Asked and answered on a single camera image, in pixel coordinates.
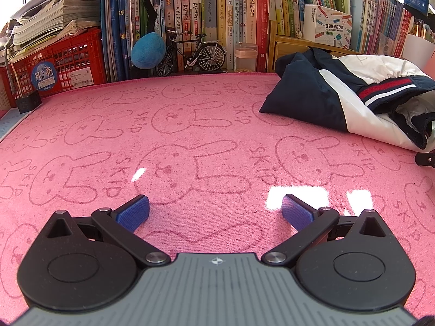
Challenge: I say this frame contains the blue egg-shaped plush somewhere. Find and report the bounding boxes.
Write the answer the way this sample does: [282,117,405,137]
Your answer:
[131,32,166,68]

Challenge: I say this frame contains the stack of paper workbooks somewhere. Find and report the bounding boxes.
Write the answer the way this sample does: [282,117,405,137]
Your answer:
[7,0,102,46]

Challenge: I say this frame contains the light blue booklet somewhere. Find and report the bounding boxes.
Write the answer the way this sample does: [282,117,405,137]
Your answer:
[0,110,26,143]

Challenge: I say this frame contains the grey knitted strap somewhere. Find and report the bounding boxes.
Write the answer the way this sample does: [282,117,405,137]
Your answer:
[4,36,19,97]

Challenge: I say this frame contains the row of books on organizer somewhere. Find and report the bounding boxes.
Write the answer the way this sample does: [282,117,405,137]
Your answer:
[268,0,413,58]

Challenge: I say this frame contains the small black box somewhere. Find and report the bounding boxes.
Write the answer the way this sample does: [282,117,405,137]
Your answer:
[15,92,42,114]

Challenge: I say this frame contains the wooden drawer organizer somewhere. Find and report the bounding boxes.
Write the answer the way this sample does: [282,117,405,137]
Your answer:
[267,35,354,73]

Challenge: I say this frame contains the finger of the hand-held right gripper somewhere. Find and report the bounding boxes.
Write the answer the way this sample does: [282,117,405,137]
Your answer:
[416,153,435,168]

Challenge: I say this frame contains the navy and white jacket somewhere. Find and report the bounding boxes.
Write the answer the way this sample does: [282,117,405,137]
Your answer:
[259,48,435,152]

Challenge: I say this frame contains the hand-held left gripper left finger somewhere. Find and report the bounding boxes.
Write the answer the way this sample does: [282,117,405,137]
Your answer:
[40,195,171,267]

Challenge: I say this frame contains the white pencil-print box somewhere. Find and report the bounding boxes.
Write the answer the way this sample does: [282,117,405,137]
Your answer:
[303,4,353,50]

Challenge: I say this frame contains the black model bicycle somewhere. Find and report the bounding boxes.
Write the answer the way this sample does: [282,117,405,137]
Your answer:
[156,30,226,77]

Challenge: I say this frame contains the black hanging strap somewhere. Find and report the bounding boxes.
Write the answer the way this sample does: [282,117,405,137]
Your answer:
[141,0,160,38]

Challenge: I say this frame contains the pink rabbit-print mat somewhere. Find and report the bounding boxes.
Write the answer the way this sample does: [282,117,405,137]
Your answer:
[0,71,435,323]

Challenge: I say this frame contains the red plastic crate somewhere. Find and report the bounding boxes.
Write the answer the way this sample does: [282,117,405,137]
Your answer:
[0,29,107,109]

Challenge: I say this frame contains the clear jar with pink lid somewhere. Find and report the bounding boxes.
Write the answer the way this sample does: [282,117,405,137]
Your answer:
[234,43,259,73]

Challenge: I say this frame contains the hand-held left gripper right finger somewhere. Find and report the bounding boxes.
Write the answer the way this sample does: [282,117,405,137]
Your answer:
[262,193,393,267]

